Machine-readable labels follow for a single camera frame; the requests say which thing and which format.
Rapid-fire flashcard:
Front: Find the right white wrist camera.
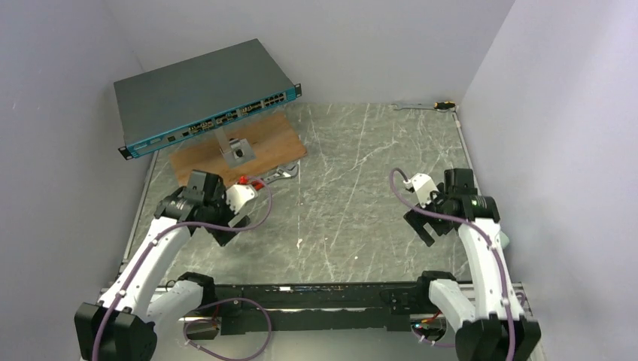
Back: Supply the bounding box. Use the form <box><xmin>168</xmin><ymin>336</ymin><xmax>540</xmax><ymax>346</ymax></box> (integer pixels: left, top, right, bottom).
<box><xmin>403</xmin><ymin>173</ymin><xmax>439</xmax><ymax>208</ymax></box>

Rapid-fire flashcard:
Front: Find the black yellow screwdriver handle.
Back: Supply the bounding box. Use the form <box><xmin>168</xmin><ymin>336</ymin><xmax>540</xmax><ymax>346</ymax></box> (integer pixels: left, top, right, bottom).
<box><xmin>433</xmin><ymin>101</ymin><xmax>456</xmax><ymax>111</ymax></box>

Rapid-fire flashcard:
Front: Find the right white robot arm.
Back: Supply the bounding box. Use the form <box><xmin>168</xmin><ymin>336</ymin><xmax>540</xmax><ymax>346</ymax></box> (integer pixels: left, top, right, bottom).
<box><xmin>389</xmin><ymin>168</ymin><xmax>542</xmax><ymax>360</ymax></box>

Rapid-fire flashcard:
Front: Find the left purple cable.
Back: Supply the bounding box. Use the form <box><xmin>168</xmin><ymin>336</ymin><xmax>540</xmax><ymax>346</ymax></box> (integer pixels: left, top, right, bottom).
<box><xmin>91</xmin><ymin>177</ymin><xmax>273</xmax><ymax>361</ymax></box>

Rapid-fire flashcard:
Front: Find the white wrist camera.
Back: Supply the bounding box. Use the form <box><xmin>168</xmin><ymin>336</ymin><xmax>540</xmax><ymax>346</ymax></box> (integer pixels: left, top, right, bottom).
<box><xmin>403</xmin><ymin>173</ymin><xmax>439</xmax><ymax>208</ymax></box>
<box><xmin>226</xmin><ymin>184</ymin><xmax>259</xmax><ymax>215</ymax></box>

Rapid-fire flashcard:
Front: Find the wooden board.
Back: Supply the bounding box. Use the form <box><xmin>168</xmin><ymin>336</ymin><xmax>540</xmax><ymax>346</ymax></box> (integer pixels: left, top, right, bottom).
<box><xmin>169</xmin><ymin>112</ymin><xmax>308</xmax><ymax>186</ymax></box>

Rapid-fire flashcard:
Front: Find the grey metal bracket stand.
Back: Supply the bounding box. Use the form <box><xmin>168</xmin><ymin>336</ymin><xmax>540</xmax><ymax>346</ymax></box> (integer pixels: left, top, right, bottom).
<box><xmin>213</xmin><ymin>128</ymin><xmax>257</xmax><ymax>168</ymax></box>

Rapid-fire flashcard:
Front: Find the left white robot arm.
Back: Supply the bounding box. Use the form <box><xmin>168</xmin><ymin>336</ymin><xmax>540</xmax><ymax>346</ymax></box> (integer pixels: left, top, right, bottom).
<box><xmin>74</xmin><ymin>170</ymin><xmax>236</xmax><ymax>360</ymax></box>

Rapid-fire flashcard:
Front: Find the purple cable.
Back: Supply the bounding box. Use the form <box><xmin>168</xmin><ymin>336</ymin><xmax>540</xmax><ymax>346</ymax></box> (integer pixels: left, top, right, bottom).
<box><xmin>91</xmin><ymin>177</ymin><xmax>273</xmax><ymax>361</ymax></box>
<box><xmin>389</xmin><ymin>168</ymin><xmax>516</xmax><ymax>361</ymax></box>

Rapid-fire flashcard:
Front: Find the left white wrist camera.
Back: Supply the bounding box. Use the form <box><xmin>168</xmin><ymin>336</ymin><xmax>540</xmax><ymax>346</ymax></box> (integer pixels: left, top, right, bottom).
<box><xmin>226</xmin><ymin>184</ymin><xmax>259</xmax><ymax>215</ymax></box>

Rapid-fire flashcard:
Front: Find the mint green umbrella sleeve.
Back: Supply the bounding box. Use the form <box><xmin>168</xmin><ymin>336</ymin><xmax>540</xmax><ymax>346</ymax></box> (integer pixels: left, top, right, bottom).
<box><xmin>499</xmin><ymin>232</ymin><xmax>510</xmax><ymax>250</ymax></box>

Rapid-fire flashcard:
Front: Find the red handled adjustable wrench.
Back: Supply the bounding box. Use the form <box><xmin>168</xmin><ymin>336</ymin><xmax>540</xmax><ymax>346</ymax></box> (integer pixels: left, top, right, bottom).
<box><xmin>238</xmin><ymin>164</ymin><xmax>299</xmax><ymax>190</ymax></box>

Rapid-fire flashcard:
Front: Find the grey blue network switch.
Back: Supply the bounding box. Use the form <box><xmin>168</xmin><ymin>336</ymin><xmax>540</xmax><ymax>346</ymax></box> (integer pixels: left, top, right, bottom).
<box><xmin>114</xmin><ymin>38</ymin><xmax>302</xmax><ymax>160</ymax></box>

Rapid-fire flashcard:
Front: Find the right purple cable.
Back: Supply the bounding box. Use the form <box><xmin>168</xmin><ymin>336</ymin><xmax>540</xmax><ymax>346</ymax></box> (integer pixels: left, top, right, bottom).
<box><xmin>389</xmin><ymin>168</ymin><xmax>516</xmax><ymax>361</ymax></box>

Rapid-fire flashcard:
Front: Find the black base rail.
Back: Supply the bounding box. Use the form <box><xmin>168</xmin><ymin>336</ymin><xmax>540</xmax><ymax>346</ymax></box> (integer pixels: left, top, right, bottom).
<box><xmin>186</xmin><ymin>281</ymin><xmax>438</xmax><ymax>335</ymax></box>

